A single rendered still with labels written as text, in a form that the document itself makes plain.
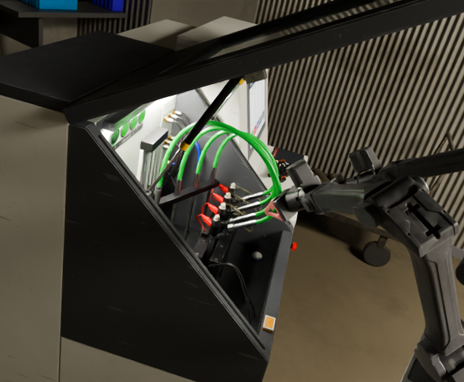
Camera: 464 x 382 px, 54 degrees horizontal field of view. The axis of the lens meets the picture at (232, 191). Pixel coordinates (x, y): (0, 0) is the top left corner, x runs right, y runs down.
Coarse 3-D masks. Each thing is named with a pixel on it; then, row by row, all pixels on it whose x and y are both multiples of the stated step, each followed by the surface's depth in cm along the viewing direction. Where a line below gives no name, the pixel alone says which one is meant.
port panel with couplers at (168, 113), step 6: (174, 96) 160; (168, 102) 155; (174, 102) 163; (162, 108) 152; (168, 108) 157; (162, 114) 153; (168, 114) 159; (174, 114) 159; (162, 120) 154; (168, 120) 155; (162, 126) 156; (168, 126) 164; (168, 132) 166; (168, 138) 168; (168, 144) 164; (162, 150) 165; (162, 156) 167; (168, 162) 172
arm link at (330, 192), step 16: (416, 176) 77; (320, 192) 107; (336, 192) 97; (352, 192) 88; (368, 192) 80; (320, 208) 110; (336, 208) 101; (352, 208) 91; (368, 208) 75; (368, 224) 78
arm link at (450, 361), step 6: (462, 348) 89; (450, 354) 89; (456, 354) 89; (462, 354) 89; (444, 360) 89; (450, 360) 89; (456, 360) 89; (462, 360) 89; (444, 366) 89; (450, 366) 89; (456, 366) 89; (462, 366) 89; (450, 372) 89; (456, 372) 88; (462, 372) 88; (450, 378) 89; (456, 378) 88; (462, 378) 88
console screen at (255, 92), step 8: (264, 80) 213; (248, 88) 176; (256, 88) 194; (264, 88) 215; (248, 96) 177; (256, 96) 195; (264, 96) 216; (248, 104) 178; (256, 104) 196; (264, 104) 218; (248, 112) 179; (256, 112) 198; (264, 112) 220; (248, 120) 180; (256, 120) 199; (264, 120) 221; (248, 128) 181; (256, 128) 201; (264, 128) 224; (256, 136) 202; (248, 144) 184; (248, 152) 186; (248, 160) 187
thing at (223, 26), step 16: (224, 16) 218; (192, 32) 168; (208, 32) 174; (224, 32) 181; (176, 48) 160; (208, 96) 165; (240, 96) 164; (224, 112) 166; (240, 112) 166; (240, 128) 168; (240, 144) 170; (256, 160) 209
